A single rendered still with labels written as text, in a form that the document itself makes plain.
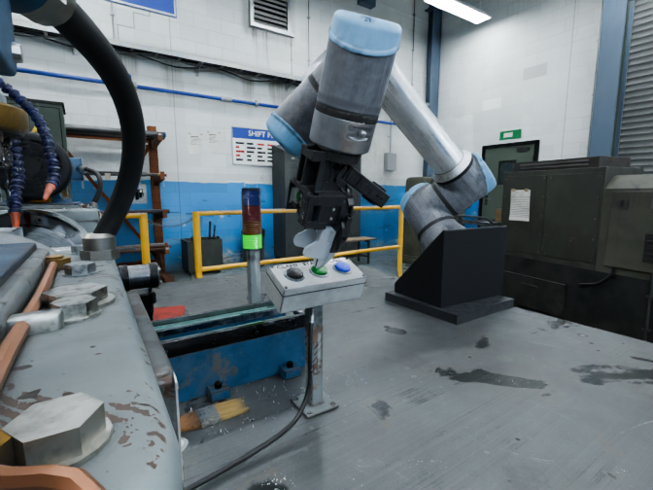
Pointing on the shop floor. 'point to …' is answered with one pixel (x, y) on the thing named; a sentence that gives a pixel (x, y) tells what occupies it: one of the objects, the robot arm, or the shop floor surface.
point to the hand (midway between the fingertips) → (322, 261)
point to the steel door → (499, 157)
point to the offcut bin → (213, 249)
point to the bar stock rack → (141, 176)
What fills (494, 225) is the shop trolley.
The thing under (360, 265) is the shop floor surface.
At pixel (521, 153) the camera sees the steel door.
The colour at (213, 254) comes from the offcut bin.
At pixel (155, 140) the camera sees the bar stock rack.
